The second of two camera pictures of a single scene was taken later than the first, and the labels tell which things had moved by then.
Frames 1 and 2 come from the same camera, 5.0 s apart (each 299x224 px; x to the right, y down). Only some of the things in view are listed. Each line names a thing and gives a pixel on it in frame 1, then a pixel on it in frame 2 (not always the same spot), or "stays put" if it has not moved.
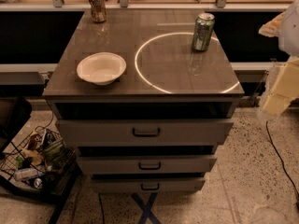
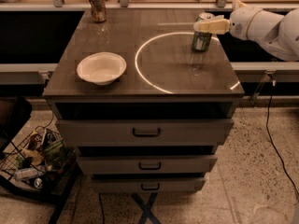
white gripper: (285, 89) -> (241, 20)
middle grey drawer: (146, 164) stays put
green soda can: (203, 32) stays put
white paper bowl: (101, 68) stays put
